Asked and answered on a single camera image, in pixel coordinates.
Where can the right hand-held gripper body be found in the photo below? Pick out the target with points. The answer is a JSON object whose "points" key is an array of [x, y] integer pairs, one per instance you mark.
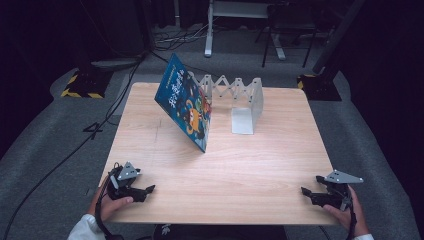
{"points": [[337, 195]]}

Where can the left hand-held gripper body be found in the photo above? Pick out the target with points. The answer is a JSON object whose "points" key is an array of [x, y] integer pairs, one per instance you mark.
{"points": [[121, 186]]}

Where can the blue picture book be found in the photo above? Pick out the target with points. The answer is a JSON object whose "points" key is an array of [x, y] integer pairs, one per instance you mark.
{"points": [[186, 106]]}

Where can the white extendable bookend rack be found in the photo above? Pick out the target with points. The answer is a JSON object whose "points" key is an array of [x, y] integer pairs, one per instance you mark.
{"points": [[246, 103]]}

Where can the person's left hand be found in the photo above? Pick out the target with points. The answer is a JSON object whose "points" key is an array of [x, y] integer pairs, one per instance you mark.
{"points": [[111, 206]]}

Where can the person's right hand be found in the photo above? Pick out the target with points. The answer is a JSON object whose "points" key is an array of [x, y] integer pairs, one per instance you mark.
{"points": [[345, 216]]}

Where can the black stand base yellow stripes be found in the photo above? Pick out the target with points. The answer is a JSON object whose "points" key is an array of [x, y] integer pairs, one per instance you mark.
{"points": [[87, 85], [320, 88]]}

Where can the grey flat stand foot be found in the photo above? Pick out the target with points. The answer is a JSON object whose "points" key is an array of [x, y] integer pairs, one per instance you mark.
{"points": [[115, 63]]}

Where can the slanted dark metal pole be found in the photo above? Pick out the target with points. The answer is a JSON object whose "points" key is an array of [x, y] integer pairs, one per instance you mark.
{"points": [[336, 36]]}

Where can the black metal chair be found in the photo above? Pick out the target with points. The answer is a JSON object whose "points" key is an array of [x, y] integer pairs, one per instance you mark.
{"points": [[290, 23]]}

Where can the white desk frame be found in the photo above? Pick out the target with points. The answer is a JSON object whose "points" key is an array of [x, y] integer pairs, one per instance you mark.
{"points": [[209, 36]]}

